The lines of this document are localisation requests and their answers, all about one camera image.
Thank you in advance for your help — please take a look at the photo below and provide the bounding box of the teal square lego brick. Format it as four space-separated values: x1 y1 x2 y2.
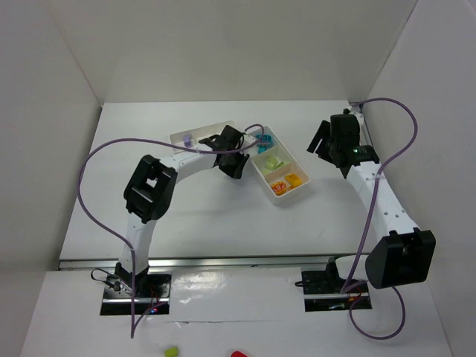
256 135 274 147

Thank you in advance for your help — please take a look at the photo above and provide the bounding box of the green lego brick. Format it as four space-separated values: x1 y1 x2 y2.
261 156 288 176

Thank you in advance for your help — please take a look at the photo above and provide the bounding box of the round orange patterned lego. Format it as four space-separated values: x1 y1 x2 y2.
271 181 287 196

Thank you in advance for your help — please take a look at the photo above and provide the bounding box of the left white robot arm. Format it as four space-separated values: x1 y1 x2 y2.
115 125 249 292

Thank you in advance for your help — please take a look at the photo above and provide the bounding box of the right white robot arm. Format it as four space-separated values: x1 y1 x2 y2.
307 112 436 289

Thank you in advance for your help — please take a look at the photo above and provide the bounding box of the left white divided tray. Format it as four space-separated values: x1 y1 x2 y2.
169 121 242 150

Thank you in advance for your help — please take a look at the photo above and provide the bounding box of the white divided tray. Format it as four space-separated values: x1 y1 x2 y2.
169 121 242 150
244 124 310 206

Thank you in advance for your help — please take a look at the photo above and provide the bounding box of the right white divided tray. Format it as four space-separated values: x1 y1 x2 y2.
244 124 310 206

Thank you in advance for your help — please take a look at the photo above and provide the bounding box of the red object at edge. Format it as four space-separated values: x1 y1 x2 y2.
230 350 249 357

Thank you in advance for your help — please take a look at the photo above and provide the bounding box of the green lego outside workspace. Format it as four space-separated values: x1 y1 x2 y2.
164 346 179 357

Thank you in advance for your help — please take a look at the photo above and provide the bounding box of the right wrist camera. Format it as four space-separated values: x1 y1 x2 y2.
343 107 364 131

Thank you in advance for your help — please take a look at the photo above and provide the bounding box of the aluminium side rail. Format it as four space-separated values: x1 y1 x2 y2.
349 103 373 146

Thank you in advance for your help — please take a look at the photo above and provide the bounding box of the aluminium front rail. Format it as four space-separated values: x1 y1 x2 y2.
57 254 350 271

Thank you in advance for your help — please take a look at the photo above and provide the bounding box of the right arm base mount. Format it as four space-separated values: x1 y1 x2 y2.
295 257 372 312

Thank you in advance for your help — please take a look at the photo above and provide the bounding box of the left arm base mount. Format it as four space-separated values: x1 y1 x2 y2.
90 268 172 316

